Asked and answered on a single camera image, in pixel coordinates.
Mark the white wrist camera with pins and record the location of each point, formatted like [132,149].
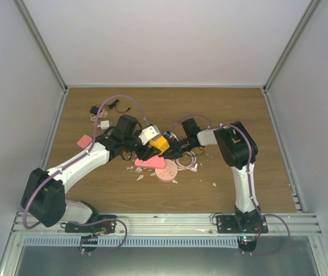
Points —
[149,133]
[170,136]

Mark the slotted grey cable duct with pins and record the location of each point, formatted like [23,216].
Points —
[134,241]

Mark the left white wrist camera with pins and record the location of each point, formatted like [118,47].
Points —
[149,133]

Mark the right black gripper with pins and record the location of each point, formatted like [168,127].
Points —
[176,150]

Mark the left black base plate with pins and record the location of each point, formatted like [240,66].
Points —
[101,224]

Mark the pink plug adapter block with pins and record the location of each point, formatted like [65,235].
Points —
[84,141]

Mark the pink triangular power socket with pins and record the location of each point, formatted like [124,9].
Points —
[155,162]

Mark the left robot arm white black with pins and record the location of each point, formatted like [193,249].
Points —
[45,194]

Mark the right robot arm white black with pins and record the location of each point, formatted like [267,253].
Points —
[239,151]

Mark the black power adapter with cable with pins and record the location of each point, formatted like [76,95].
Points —
[113,105]

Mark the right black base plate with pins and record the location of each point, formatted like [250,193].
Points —
[227,224]

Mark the yellow cube socket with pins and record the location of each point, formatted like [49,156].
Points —
[160,143]

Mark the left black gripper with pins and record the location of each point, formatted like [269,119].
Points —
[148,152]

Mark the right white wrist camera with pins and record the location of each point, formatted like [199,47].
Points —
[170,136]

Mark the white usb charger plug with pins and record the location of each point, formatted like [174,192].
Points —
[105,124]

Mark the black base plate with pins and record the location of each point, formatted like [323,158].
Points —
[227,224]
[101,224]

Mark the round pink power strip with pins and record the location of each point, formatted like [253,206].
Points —
[173,167]

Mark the aluminium front rail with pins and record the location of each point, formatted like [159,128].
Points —
[186,224]

